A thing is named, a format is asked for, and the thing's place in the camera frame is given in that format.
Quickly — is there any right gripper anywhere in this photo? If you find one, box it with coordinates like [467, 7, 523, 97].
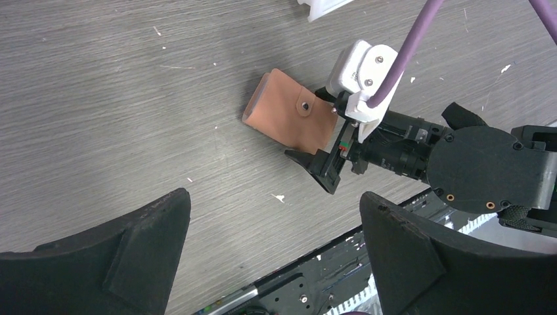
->
[284, 87, 449, 194]

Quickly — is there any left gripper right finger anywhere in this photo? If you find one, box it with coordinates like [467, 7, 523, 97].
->
[359, 192, 556, 314]

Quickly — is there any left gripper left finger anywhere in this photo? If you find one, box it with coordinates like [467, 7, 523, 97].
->
[1, 188, 191, 314]

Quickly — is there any pink leather card holder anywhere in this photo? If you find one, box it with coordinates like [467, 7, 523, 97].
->
[242, 68, 338, 154]

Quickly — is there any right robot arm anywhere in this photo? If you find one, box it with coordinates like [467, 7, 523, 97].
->
[286, 103, 556, 237]

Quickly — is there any white plastic bin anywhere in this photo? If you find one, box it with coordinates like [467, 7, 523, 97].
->
[296, 0, 353, 22]

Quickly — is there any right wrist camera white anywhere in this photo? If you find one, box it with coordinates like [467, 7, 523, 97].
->
[325, 39, 399, 144]

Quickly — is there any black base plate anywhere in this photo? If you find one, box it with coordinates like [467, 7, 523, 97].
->
[197, 226, 371, 314]

